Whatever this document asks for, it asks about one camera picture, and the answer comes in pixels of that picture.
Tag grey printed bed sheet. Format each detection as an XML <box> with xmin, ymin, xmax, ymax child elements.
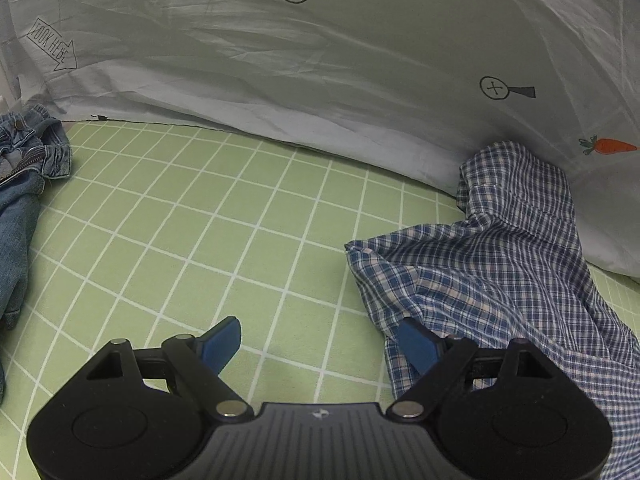
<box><xmin>0</xmin><ymin>0</ymin><xmax>640</xmax><ymax>283</ymax></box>

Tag blue plaid shirt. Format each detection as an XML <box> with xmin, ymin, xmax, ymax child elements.
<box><xmin>344</xmin><ymin>141</ymin><xmax>640</xmax><ymax>480</ymax></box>

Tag green grid mat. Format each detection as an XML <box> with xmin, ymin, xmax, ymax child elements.
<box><xmin>0</xmin><ymin>119</ymin><xmax>640</xmax><ymax>480</ymax></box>

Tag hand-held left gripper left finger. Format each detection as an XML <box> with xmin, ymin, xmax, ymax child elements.
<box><xmin>85</xmin><ymin>316</ymin><xmax>253</xmax><ymax>419</ymax></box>

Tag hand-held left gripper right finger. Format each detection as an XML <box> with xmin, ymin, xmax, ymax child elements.
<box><xmin>386</xmin><ymin>316</ymin><xmax>562</xmax><ymax>419</ymax></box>

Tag blue denim jeans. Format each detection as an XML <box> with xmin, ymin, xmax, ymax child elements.
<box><xmin>0</xmin><ymin>104</ymin><xmax>74</xmax><ymax>403</ymax></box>

